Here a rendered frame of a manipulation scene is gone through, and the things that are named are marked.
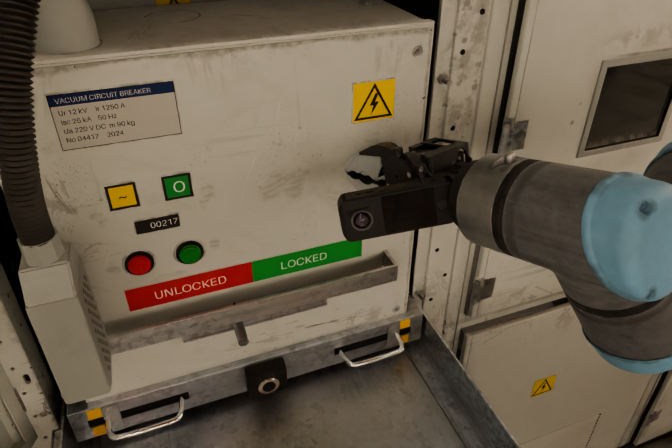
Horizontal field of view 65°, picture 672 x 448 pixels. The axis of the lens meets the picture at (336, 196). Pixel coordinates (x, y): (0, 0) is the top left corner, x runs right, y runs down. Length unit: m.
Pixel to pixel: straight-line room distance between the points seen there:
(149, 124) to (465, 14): 0.41
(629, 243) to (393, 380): 0.56
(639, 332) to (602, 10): 0.48
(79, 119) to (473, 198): 0.39
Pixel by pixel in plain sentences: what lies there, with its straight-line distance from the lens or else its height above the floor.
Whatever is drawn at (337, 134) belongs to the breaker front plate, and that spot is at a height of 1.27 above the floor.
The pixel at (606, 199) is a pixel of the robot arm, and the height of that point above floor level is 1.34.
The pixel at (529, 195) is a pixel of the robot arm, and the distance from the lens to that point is 0.45.
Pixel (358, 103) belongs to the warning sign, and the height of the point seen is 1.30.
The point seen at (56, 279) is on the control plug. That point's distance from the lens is 0.57.
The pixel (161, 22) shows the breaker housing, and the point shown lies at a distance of 0.69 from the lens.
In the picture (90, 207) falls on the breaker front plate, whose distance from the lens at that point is 0.64.
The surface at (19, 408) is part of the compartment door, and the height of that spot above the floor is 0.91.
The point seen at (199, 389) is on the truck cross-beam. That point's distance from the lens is 0.84.
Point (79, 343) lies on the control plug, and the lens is 0.61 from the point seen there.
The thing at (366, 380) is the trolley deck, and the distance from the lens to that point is 0.90.
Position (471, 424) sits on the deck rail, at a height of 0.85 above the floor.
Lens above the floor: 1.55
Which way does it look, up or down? 32 degrees down
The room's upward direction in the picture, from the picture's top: straight up
